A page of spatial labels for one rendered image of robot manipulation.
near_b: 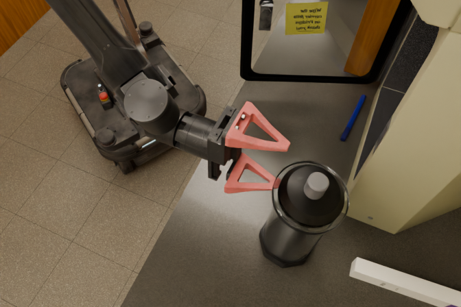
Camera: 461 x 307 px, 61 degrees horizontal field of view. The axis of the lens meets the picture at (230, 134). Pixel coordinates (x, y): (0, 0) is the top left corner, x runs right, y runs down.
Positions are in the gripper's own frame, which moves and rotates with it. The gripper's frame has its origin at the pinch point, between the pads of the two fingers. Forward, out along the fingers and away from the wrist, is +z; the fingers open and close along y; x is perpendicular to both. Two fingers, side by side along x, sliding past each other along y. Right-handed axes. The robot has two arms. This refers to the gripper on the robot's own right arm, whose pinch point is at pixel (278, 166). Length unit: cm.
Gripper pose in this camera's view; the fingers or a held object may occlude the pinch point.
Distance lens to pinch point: 54.5
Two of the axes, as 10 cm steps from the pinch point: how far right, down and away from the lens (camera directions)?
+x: 4.1, -7.1, 5.7
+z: 9.1, 3.4, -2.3
